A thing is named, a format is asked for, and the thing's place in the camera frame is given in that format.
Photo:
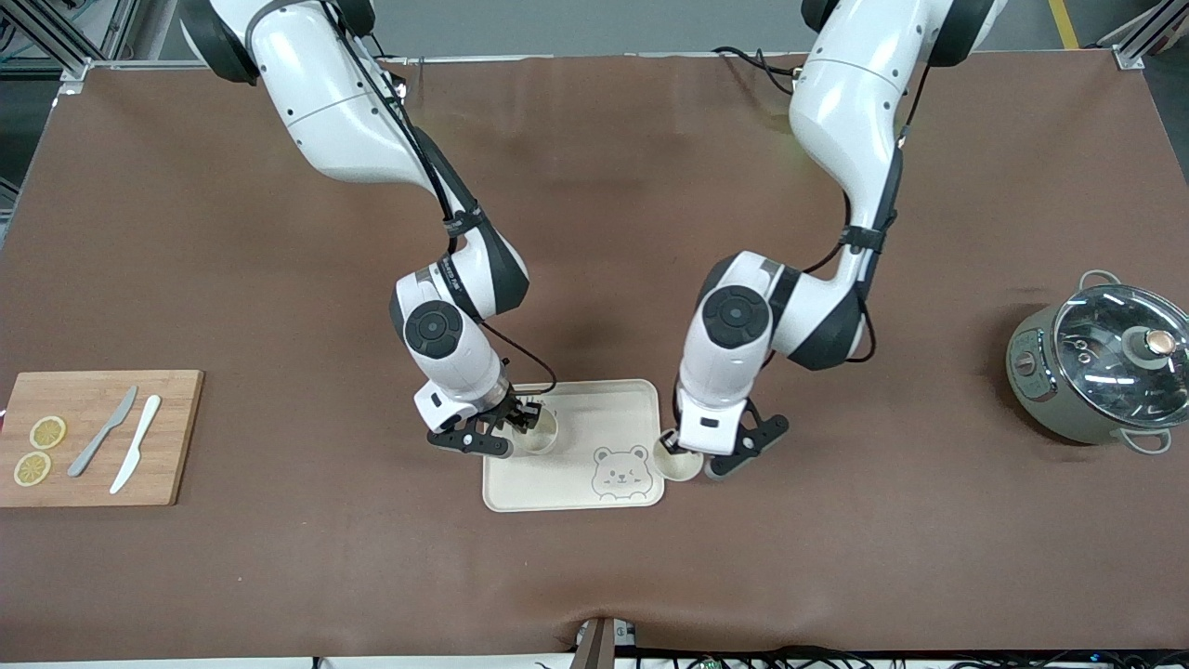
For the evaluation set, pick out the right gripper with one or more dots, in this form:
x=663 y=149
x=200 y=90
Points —
x=514 y=410

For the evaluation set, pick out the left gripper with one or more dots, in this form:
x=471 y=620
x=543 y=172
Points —
x=670 y=443

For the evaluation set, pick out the white paper cup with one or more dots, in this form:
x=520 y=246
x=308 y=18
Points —
x=543 y=441
x=678 y=466

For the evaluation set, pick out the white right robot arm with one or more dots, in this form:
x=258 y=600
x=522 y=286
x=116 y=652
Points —
x=344 y=121

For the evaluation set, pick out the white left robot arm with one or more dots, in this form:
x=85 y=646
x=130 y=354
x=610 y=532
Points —
x=836 y=121

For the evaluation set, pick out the beige bear print tray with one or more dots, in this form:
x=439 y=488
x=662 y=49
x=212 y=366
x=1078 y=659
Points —
x=557 y=483

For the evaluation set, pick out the brown table mat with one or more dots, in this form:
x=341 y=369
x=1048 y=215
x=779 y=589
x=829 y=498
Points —
x=594 y=576

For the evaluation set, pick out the grey table edge clamp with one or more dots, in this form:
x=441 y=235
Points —
x=599 y=643

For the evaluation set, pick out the wooden cutting board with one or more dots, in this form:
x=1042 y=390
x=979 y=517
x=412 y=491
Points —
x=176 y=437

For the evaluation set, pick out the grey-green electric pot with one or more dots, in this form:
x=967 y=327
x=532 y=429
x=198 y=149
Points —
x=1036 y=381

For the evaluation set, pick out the white plastic knife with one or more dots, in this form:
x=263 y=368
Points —
x=137 y=441

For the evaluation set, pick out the grey plastic knife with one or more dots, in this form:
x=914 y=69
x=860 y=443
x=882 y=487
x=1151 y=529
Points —
x=97 y=437

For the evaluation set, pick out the glass pot lid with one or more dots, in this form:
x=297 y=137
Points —
x=1105 y=358

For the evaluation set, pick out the yellow lemon slice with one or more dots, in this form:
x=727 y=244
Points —
x=32 y=469
x=47 y=432

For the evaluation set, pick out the aluminium frame profile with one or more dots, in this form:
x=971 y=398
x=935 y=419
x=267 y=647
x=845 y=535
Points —
x=84 y=42
x=1138 y=37

